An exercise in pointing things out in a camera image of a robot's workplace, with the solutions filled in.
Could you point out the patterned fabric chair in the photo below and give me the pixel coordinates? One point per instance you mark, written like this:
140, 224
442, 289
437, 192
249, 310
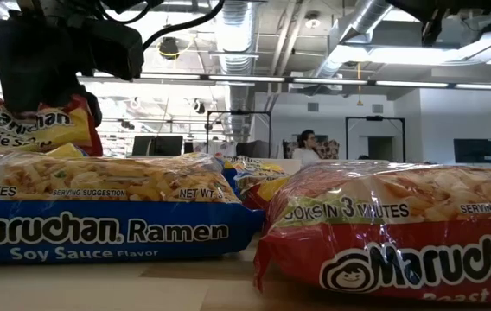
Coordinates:
329, 149

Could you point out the long LED light bar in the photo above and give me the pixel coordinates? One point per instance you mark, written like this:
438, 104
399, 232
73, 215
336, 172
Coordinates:
245, 79

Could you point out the square wall vent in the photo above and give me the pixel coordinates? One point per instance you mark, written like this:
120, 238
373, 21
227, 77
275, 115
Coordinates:
312, 106
377, 108

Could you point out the black metal frame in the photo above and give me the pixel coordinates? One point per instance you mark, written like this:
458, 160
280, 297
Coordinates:
375, 118
239, 112

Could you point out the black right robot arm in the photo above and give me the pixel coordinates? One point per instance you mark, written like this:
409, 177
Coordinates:
432, 26

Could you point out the black computer monitor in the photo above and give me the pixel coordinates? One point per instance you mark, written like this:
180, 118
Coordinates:
144, 146
170, 145

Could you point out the silver spiral ceiling duct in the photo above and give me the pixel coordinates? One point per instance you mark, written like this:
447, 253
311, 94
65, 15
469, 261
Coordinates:
237, 43

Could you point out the black wall monitor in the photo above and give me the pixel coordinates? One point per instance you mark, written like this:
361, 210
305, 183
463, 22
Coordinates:
473, 151

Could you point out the round ceiling lamp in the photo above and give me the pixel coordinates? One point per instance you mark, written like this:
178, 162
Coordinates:
312, 20

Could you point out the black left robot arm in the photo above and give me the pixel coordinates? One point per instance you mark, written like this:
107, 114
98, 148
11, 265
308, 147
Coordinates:
129, 4

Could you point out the person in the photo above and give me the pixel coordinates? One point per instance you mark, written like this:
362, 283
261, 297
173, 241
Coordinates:
306, 153

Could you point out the blue Maruchan noodle pack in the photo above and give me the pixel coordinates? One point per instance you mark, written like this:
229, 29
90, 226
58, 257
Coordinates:
98, 229
231, 179

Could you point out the black ceiling dome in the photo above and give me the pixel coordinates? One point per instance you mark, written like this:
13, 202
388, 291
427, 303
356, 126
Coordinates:
168, 47

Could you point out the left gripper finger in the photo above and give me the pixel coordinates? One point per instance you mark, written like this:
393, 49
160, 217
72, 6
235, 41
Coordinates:
66, 95
27, 95

